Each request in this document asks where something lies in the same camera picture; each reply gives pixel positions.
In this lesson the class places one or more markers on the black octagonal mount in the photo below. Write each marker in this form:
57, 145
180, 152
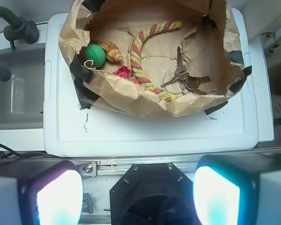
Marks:
153, 194

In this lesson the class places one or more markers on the red crumpled cloth piece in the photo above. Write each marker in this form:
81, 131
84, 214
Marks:
125, 73

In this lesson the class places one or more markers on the white plastic bin lid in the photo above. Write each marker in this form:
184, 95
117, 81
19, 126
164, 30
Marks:
70, 131

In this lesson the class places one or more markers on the aluminium rail with bracket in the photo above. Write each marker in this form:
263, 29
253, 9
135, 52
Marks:
92, 167

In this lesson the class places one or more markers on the orange toy seashell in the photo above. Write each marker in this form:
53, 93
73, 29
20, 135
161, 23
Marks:
113, 54

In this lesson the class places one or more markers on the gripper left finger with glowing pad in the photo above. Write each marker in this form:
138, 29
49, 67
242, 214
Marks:
40, 192

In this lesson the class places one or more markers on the clear plastic bin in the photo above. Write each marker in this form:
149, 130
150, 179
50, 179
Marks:
22, 97

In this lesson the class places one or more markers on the bunch of keys on ring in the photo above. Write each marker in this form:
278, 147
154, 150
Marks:
188, 84

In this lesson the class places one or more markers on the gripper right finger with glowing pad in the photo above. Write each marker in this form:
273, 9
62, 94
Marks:
240, 189

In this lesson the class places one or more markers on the green rubber ball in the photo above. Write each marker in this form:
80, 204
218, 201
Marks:
96, 53

